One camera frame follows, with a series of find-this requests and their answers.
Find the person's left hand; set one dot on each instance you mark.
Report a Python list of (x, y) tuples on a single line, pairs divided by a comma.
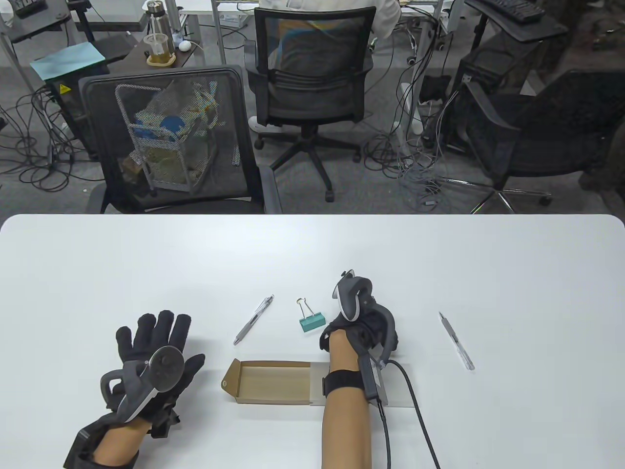
[(161, 332)]

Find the person's right hand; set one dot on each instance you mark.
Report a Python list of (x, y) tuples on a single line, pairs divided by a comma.
[(364, 332)]

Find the green binder clip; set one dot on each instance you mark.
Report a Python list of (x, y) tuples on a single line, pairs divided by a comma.
[(312, 323)]

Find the clear grey-grip gel pen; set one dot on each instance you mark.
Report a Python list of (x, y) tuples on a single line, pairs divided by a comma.
[(251, 322)]

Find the slim clear pen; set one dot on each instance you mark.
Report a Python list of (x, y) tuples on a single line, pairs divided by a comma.
[(456, 342)]

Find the kraft pull-out pencil case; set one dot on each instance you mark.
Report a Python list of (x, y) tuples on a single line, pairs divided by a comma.
[(273, 383)]

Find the person's left forearm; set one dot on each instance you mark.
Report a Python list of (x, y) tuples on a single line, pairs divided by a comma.
[(122, 442)]

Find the grey left hand controller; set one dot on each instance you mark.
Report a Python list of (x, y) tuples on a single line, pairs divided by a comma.
[(166, 364)]

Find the grey hand controller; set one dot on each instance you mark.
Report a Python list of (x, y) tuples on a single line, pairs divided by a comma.
[(166, 364), (349, 293)]

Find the grey right hand controller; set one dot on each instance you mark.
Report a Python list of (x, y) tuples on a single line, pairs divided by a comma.
[(349, 293)]

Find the black mesh armchair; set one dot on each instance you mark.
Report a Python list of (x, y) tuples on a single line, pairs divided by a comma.
[(97, 122)]

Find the black cabinet yellow label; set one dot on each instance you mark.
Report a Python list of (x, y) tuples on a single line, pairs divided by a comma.
[(73, 112)]

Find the black chrome-base office chair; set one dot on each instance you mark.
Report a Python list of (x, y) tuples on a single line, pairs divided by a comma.
[(561, 146)]

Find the dark brown side desk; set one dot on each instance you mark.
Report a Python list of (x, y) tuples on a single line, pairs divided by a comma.
[(188, 57)]

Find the black mesh swivel chair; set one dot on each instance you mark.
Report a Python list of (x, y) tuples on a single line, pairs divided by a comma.
[(312, 58)]

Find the glass cup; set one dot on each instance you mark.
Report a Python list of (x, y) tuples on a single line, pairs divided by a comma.
[(158, 49)]

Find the teal sheet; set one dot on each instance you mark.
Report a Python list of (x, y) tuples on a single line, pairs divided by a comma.
[(68, 61)]

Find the white computer mouse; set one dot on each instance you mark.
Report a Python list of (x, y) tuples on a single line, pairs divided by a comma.
[(184, 46)]

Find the steel-lid water bottle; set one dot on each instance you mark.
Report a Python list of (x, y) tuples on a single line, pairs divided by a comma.
[(157, 19)]

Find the black stand tray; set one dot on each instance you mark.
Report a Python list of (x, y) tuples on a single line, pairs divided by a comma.
[(34, 22)]

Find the black keyboard tray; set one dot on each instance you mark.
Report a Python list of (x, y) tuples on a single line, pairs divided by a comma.
[(537, 29)]

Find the black keyboard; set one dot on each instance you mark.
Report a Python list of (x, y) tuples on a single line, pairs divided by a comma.
[(515, 10)]

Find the black right wrist mount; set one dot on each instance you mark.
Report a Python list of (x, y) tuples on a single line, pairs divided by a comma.
[(342, 381)]

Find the black wrist mount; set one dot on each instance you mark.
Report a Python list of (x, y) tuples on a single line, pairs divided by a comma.
[(80, 444), (342, 381)]

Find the black left wrist mount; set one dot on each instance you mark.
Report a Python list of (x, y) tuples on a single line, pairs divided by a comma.
[(80, 444)]

